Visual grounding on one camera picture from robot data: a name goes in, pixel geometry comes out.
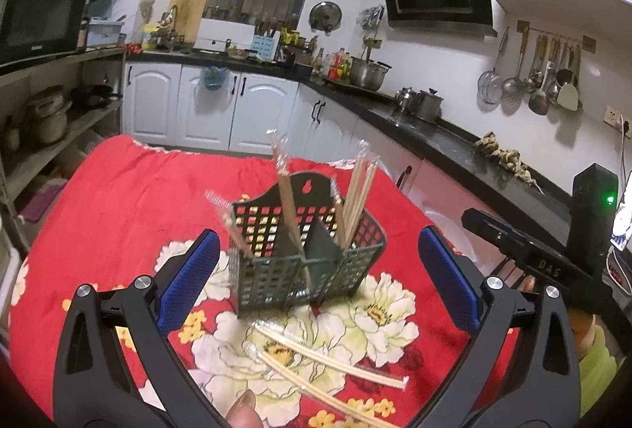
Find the red floral blanket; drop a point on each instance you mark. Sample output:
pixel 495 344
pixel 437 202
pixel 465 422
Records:
pixel 148 191

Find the wooden cutting board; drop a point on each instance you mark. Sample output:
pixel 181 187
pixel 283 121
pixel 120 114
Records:
pixel 190 13

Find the metal storage shelf rack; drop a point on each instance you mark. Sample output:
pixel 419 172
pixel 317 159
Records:
pixel 103 54

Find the person's right forearm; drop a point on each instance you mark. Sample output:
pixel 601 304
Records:
pixel 597 368

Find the hanging blue plastic bag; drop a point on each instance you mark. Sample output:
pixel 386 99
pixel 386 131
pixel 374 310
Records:
pixel 213 79

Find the purple plastic container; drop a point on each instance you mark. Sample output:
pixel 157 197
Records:
pixel 39 205

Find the person's left hand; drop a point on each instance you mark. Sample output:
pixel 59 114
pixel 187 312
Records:
pixel 244 413

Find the black kitchen countertop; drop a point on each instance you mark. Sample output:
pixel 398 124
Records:
pixel 444 141

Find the group of condiment bottles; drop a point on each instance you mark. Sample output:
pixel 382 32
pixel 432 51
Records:
pixel 335 65

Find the hanging steel pot lid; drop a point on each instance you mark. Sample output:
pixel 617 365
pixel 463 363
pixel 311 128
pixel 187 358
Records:
pixel 326 17

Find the light blue storage container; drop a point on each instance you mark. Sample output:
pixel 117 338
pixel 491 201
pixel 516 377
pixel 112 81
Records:
pixel 106 33

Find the row of hanging kitchen utensils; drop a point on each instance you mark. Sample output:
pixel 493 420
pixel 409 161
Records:
pixel 543 77

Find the black wok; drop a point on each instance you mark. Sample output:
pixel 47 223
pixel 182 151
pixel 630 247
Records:
pixel 96 96

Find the white countertop box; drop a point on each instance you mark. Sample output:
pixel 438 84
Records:
pixel 222 35

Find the steel pot on shelf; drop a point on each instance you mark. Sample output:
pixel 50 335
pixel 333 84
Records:
pixel 47 117

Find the person's right hand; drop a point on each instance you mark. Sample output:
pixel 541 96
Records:
pixel 581 326

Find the yellow jar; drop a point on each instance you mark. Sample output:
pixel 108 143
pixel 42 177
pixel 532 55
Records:
pixel 150 37

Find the light blue knife block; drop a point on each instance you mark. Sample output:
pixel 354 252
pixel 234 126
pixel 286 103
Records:
pixel 264 47

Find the hanging mesh strainer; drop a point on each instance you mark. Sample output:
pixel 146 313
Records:
pixel 489 87

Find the pile of ginger roots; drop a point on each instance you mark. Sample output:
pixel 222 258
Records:
pixel 498 154

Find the dark green perforated utensil basket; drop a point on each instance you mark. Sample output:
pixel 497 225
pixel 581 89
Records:
pixel 321 255

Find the black microwave oven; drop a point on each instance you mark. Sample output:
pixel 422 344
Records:
pixel 39 20

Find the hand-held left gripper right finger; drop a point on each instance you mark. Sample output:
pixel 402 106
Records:
pixel 449 282

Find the white lower kitchen cabinets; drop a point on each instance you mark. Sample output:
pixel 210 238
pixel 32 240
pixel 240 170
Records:
pixel 158 102

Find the plastic-wrapped dark brown chopsticks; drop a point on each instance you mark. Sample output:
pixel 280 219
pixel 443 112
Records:
pixel 286 200

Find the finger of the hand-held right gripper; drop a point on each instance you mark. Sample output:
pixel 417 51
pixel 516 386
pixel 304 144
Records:
pixel 493 230

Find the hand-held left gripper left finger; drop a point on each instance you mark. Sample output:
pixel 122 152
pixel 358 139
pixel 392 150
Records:
pixel 190 282

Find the large steel stockpot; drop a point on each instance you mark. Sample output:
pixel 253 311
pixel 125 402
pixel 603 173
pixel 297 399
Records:
pixel 368 75

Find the steel kettle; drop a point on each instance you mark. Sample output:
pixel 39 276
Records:
pixel 406 99

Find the white wall socket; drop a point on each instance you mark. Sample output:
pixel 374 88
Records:
pixel 614 117

